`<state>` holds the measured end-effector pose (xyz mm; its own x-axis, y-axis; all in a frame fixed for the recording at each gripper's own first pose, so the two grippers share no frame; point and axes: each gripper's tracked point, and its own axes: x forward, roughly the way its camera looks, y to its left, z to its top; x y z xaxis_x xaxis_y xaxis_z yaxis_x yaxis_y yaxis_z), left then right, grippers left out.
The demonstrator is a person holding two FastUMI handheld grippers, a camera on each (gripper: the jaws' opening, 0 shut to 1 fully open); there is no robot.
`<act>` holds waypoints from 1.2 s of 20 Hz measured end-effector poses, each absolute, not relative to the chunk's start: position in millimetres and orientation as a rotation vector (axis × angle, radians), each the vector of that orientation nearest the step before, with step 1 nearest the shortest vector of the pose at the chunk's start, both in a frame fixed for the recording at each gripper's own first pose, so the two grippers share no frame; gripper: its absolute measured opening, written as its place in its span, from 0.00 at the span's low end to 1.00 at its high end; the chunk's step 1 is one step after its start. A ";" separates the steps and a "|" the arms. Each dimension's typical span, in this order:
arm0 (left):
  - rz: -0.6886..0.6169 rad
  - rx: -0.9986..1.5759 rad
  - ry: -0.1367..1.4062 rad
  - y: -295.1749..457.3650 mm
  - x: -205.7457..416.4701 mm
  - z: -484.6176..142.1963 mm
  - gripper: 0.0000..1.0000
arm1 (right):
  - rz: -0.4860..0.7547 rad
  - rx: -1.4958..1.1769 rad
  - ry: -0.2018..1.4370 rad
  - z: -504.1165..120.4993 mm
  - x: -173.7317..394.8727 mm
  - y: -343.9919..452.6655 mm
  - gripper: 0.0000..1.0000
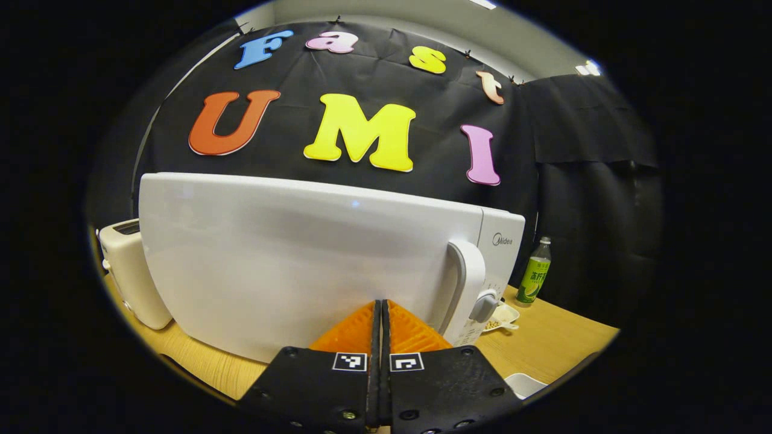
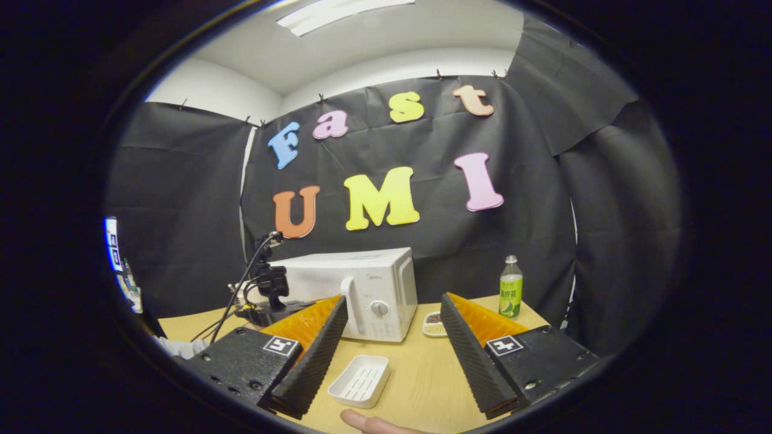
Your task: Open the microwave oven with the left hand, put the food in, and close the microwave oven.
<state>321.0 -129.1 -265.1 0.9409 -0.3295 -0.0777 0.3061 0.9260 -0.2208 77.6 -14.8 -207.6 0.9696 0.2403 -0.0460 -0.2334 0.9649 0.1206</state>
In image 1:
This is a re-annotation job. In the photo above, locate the green label drink bottle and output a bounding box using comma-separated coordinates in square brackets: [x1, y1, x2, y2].
[516, 236, 552, 306]

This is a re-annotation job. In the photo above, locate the small white plastic dish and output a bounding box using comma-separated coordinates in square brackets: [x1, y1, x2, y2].
[504, 373, 551, 401]

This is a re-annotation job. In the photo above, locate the white microwave oven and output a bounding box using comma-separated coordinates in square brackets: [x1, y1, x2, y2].
[138, 172, 527, 364]

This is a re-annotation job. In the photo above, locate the white divided tray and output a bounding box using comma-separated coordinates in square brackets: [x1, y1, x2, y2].
[481, 300, 521, 333]

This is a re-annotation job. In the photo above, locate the white toaster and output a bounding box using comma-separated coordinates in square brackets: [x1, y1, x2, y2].
[98, 218, 174, 331]

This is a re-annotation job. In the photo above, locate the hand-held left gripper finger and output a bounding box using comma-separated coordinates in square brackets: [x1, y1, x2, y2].
[381, 299, 524, 434]
[238, 300, 382, 434]

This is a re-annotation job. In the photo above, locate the black backdrop cloth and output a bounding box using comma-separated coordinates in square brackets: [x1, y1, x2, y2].
[87, 18, 664, 314]

